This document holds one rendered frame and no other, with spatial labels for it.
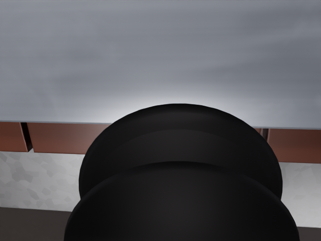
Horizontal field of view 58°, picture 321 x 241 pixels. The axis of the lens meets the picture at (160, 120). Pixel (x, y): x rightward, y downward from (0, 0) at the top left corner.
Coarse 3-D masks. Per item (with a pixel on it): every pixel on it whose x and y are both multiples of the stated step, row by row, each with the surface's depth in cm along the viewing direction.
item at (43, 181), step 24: (0, 168) 44; (24, 168) 43; (48, 168) 43; (72, 168) 42; (288, 168) 38; (312, 168) 37; (0, 192) 46; (24, 192) 45; (48, 192) 45; (72, 192) 44; (288, 192) 39; (312, 192) 39; (312, 216) 40
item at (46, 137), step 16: (0, 128) 23; (16, 128) 23; (32, 128) 23; (48, 128) 22; (64, 128) 22; (80, 128) 22; (96, 128) 22; (256, 128) 20; (0, 144) 24; (16, 144) 23; (32, 144) 23; (48, 144) 23; (64, 144) 23; (80, 144) 23; (272, 144) 21; (288, 144) 20; (304, 144) 20; (320, 144) 20; (288, 160) 21; (304, 160) 21; (320, 160) 21
